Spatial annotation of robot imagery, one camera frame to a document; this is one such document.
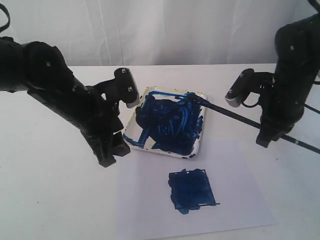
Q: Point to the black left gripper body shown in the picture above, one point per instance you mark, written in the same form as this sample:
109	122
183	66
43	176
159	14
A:
98	118

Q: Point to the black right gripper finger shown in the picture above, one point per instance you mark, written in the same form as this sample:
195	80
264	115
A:
279	133
264	137

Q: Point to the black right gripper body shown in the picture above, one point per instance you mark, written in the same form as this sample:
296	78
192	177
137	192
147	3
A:
282	103

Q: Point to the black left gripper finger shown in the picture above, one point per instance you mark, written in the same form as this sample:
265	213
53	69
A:
103	157
118	146

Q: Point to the white paper with square outline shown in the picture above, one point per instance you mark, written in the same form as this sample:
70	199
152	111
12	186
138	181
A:
162	196

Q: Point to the black paintbrush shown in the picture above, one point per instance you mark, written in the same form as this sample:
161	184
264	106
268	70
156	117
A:
205	103

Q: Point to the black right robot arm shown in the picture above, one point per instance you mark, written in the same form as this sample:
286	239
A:
298	49

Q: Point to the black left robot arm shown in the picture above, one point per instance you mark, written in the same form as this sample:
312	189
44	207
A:
40	70

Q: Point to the white paint tray blue paint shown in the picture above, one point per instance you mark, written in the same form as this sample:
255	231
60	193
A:
166	122

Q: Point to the white backdrop curtain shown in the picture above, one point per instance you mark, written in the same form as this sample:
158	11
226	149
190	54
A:
155	32

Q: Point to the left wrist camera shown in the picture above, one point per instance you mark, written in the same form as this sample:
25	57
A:
122	88

